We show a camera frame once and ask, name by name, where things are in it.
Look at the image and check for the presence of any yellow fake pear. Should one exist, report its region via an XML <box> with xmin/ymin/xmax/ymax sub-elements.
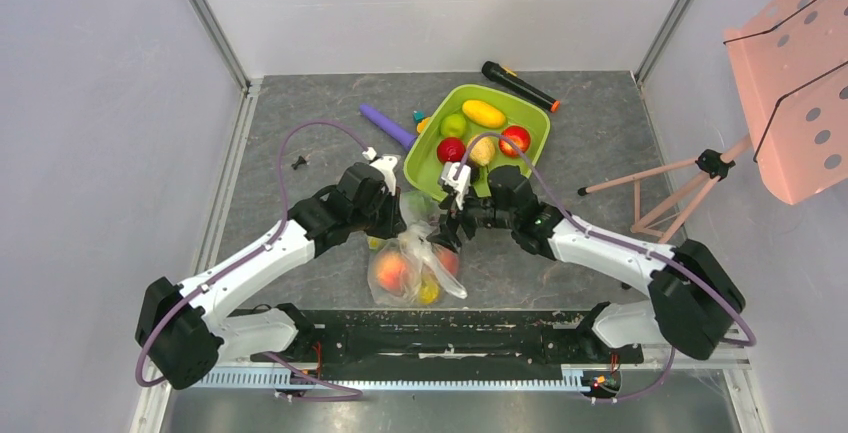
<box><xmin>467</xmin><ymin>135</ymin><xmax>498</xmax><ymax>167</ymax></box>

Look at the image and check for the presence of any orange yellow toy piece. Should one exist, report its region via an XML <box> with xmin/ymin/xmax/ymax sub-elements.
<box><xmin>416</xmin><ymin>117</ymin><xmax>430</xmax><ymax>134</ymax></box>

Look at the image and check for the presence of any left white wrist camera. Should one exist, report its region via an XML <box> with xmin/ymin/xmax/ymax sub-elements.
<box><xmin>362</xmin><ymin>147</ymin><xmax>401</xmax><ymax>196</ymax></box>

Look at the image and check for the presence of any red fake pomegranate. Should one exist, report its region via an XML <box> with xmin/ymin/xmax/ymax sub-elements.
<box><xmin>436</xmin><ymin>137</ymin><xmax>466</xmax><ymax>163</ymax></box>

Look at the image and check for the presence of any green plastic tray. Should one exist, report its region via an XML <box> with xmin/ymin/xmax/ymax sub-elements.
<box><xmin>403</xmin><ymin>84</ymin><xmax>552</xmax><ymax>203</ymax></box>

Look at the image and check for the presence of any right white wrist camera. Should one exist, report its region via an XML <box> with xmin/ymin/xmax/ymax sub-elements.
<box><xmin>438</xmin><ymin>162</ymin><xmax>471</xmax><ymax>210</ymax></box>

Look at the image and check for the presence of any yellow fruit in bag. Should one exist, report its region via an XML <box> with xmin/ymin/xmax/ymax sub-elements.
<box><xmin>417</xmin><ymin>278</ymin><xmax>441</xmax><ymax>305</ymax></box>

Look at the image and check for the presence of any clear plastic bag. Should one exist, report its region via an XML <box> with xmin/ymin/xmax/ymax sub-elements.
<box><xmin>367</xmin><ymin>193</ymin><xmax>468</xmax><ymax>307</ymax></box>

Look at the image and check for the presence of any green fake apple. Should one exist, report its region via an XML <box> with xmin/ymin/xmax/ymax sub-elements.
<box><xmin>439</xmin><ymin>113</ymin><xmax>468</xmax><ymax>139</ymax></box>

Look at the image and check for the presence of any black flashlight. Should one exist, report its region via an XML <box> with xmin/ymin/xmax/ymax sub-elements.
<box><xmin>481</xmin><ymin>61</ymin><xmax>560</xmax><ymax>113</ymax></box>

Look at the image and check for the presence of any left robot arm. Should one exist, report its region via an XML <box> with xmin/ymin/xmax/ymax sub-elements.
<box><xmin>135</xmin><ymin>155</ymin><xmax>406</xmax><ymax>390</ymax></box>

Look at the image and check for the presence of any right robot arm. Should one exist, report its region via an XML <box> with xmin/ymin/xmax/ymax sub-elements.
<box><xmin>429</xmin><ymin>162</ymin><xmax>756</xmax><ymax>361</ymax></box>

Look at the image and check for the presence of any pink perforated music stand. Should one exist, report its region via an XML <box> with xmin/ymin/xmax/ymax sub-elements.
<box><xmin>577</xmin><ymin>0</ymin><xmax>847</xmax><ymax>243</ymax></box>

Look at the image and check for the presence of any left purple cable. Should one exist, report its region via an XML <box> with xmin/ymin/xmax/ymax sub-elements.
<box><xmin>135</xmin><ymin>119</ymin><xmax>372</xmax><ymax>403</ymax></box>

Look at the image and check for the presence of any yellow fake mango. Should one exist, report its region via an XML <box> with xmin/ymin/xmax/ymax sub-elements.
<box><xmin>461</xmin><ymin>100</ymin><xmax>507</xmax><ymax>129</ymax></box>

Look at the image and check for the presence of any purple plastic handle tool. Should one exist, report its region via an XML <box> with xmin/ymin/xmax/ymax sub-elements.
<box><xmin>359</xmin><ymin>104</ymin><xmax>417</xmax><ymax>151</ymax></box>

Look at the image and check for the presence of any red fake apple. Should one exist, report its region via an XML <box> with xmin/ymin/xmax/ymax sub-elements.
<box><xmin>498</xmin><ymin>125</ymin><xmax>532</xmax><ymax>158</ymax></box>

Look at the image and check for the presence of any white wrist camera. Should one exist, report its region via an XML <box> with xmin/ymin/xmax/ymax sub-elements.
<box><xmin>438</xmin><ymin>162</ymin><xmax>471</xmax><ymax>210</ymax></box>
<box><xmin>362</xmin><ymin>147</ymin><xmax>401</xmax><ymax>196</ymax></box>

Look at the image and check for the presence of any green fruit in bag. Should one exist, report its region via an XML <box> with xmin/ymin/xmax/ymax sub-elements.
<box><xmin>401</xmin><ymin>192</ymin><xmax>432</xmax><ymax>221</ymax></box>

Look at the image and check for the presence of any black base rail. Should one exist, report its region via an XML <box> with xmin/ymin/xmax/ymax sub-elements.
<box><xmin>278</xmin><ymin>303</ymin><xmax>644</xmax><ymax>381</ymax></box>

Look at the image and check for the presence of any small black screw piece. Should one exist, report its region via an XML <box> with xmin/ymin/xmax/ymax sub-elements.
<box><xmin>291</xmin><ymin>156</ymin><xmax>307</xmax><ymax>170</ymax></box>

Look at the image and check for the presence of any orange peach in bag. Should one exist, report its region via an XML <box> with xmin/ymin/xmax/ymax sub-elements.
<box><xmin>374</xmin><ymin>250</ymin><xmax>409</xmax><ymax>296</ymax></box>
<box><xmin>434</xmin><ymin>245</ymin><xmax>459</xmax><ymax>278</ymax></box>

